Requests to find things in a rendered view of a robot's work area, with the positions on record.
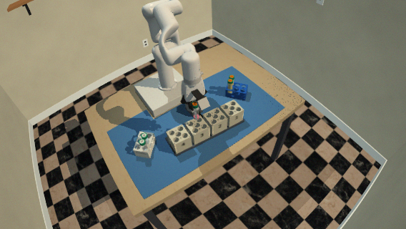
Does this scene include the blue tube rack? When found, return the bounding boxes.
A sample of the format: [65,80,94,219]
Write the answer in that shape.
[225,82,248,100]

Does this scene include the green-capped sample tube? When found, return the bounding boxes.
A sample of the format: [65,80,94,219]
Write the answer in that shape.
[227,79,233,93]
[192,101,199,120]

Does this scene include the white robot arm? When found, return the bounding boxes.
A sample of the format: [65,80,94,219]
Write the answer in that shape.
[142,0,210,110]

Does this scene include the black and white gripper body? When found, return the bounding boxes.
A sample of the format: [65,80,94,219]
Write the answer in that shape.
[182,78,205,102]

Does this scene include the beige bucket adapter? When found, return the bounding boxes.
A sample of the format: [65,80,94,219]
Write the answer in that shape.
[184,115,210,145]
[203,107,227,136]
[220,99,244,127]
[166,124,192,154]

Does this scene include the blue flat mat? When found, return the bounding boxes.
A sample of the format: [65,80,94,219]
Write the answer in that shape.
[107,66,285,199]

